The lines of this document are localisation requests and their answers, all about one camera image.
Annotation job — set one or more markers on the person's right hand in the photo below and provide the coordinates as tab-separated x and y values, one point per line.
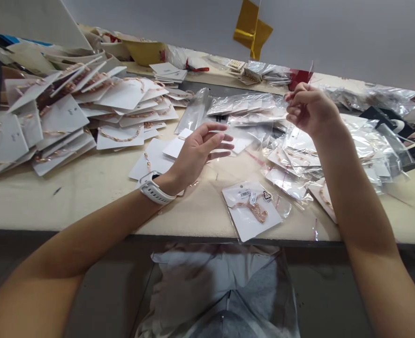
314	109

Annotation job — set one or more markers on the person's left hand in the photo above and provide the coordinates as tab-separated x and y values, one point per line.
189	158

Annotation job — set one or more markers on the person's right fingers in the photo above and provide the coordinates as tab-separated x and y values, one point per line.
298	96

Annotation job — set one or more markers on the clear plastic bag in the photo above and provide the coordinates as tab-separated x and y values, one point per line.
263	141

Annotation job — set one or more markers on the red card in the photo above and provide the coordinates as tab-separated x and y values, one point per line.
298	79

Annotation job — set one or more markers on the stack of empty clear bags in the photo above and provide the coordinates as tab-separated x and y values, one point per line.
242	104

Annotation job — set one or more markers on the cream plastic connector block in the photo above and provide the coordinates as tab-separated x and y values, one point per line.
244	72

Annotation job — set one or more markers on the heap of crumpled clear bags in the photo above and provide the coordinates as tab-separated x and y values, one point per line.
372	95

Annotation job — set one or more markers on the hanging yellow foil strip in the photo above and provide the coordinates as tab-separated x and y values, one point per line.
251	28

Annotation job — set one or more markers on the black tape dispenser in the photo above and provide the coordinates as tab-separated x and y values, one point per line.
390	123

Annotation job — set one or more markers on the small stack of blank cards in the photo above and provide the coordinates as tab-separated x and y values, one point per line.
168	73

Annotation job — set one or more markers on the few loose white cards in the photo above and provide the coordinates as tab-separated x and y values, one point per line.
158	155

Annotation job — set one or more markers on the yellow bowl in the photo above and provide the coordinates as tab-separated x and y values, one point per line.
142	51

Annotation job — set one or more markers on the large clear bag sheet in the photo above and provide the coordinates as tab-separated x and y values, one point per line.
193	278

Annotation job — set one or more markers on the person's body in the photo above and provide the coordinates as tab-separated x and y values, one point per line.
242	317

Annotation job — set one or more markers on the cream table cover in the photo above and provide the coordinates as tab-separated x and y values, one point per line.
98	207

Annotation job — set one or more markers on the small black scrap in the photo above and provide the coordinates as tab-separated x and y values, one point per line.
57	191

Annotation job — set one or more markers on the white board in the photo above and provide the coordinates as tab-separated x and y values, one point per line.
35	17

